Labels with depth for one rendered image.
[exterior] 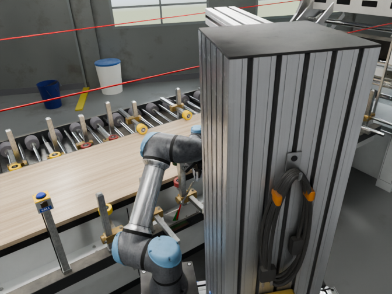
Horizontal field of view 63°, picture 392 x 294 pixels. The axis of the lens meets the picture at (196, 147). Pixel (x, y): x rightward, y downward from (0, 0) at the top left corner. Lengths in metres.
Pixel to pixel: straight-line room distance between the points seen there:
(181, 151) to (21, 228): 1.13
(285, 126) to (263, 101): 0.07
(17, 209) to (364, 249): 2.65
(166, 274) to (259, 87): 0.87
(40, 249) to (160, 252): 1.08
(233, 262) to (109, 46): 6.16
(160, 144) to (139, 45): 5.45
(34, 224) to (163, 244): 1.02
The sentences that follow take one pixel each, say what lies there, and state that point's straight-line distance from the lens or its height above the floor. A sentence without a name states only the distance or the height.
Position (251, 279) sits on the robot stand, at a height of 1.52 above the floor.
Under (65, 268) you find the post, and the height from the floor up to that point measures 0.74.
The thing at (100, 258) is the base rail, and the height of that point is 0.70.
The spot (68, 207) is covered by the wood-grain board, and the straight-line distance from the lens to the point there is 2.10.
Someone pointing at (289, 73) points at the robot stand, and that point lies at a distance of 0.53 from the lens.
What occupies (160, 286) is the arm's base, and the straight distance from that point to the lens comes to 1.30.
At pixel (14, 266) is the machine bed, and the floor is 0.70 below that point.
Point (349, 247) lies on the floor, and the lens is 3.14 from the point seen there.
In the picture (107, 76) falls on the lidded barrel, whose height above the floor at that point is 0.36.
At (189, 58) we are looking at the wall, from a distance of 6.81.
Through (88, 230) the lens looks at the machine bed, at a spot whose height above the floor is 0.73.
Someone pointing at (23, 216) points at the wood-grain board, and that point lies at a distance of 2.16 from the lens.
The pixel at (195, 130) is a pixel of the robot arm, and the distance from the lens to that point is 1.74.
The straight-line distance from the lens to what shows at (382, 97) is 3.58.
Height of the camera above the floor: 2.15
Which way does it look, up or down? 30 degrees down
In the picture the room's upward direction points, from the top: 2 degrees counter-clockwise
